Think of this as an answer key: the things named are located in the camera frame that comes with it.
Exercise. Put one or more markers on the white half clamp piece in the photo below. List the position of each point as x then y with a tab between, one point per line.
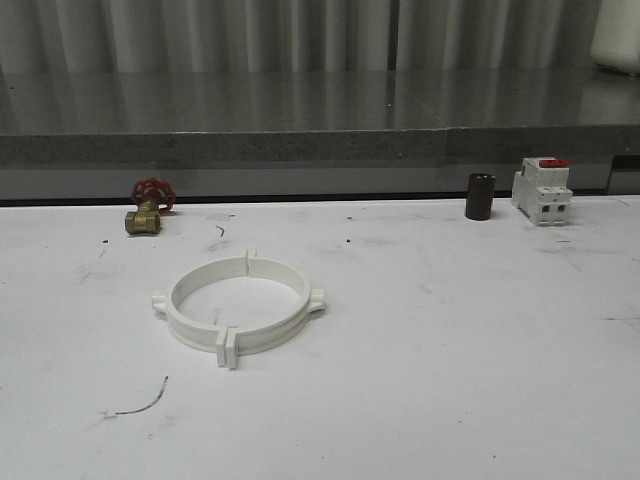
200	336
263	335

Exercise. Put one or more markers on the white circuit breaker red switch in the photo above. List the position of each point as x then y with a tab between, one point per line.
540	190

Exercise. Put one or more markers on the white container on counter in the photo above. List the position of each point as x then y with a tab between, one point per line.
615	43

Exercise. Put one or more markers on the dark cylindrical pipe coupling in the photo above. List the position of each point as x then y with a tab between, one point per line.
480	194

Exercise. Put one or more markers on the brass valve red handwheel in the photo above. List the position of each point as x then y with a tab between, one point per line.
153	198

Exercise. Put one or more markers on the grey stone counter shelf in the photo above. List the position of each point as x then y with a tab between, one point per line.
87	138

